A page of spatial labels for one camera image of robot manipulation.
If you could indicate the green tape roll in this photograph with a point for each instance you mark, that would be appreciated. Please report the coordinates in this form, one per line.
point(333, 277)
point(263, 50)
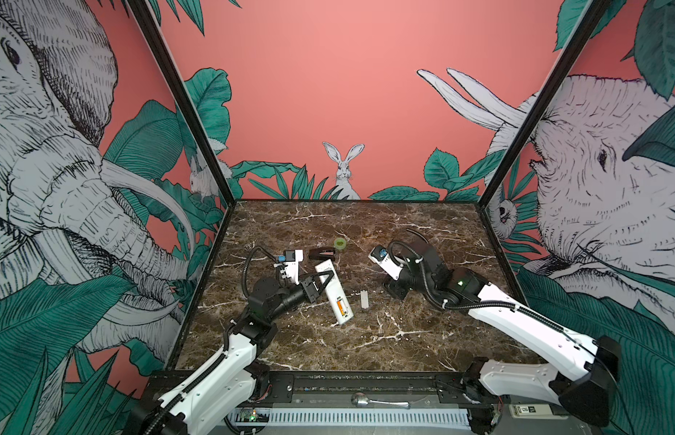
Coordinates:
point(339, 244)

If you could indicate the white battery cover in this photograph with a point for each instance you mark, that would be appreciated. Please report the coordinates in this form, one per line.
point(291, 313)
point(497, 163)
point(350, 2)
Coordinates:
point(364, 300)

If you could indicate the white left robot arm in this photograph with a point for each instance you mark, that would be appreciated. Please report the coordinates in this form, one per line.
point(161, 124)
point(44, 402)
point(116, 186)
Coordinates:
point(232, 375)

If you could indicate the white perforated cable tray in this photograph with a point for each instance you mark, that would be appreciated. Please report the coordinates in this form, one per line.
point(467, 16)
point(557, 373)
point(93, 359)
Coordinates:
point(456, 419)

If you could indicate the black enclosure corner post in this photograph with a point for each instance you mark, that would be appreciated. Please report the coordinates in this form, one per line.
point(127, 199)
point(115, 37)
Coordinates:
point(580, 35)
point(142, 12)

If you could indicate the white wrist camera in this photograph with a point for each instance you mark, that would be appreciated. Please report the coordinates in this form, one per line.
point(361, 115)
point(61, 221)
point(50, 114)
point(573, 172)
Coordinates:
point(379, 255)
point(287, 265)

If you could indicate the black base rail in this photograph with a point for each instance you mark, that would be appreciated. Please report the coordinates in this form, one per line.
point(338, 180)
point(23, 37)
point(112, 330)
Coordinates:
point(287, 386)

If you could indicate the white label box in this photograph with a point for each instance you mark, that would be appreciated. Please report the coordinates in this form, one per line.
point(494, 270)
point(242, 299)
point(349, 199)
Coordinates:
point(535, 411)

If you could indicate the black enclosure corner post right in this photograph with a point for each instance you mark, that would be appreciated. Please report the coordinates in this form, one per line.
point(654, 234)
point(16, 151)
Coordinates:
point(580, 35)

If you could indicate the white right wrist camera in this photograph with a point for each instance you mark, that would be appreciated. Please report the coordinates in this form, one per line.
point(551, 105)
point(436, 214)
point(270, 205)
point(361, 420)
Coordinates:
point(379, 255)

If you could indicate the black enclosure corner post left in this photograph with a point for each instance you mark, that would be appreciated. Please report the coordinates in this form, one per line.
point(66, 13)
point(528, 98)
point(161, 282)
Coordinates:
point(142, 12)

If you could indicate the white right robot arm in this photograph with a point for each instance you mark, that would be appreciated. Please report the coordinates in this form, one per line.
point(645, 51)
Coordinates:
point(580, 373)

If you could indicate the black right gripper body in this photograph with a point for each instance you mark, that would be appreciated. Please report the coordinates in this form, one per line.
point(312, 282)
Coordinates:
point(406, 284)

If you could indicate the metal spoon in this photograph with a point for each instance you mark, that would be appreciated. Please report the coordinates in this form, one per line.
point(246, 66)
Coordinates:
point(361, 400)

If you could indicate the black stapler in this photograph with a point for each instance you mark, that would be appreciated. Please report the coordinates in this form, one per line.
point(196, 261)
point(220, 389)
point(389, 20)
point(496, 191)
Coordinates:
point(322, 254)

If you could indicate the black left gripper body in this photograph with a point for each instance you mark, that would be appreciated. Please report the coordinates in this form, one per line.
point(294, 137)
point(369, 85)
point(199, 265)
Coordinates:
point(290, 297)

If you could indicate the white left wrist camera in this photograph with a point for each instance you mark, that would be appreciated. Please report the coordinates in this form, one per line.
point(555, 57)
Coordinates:
point(287, 265)

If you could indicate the white remote control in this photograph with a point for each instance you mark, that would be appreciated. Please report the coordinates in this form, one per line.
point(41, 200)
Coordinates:
point(335, 292)

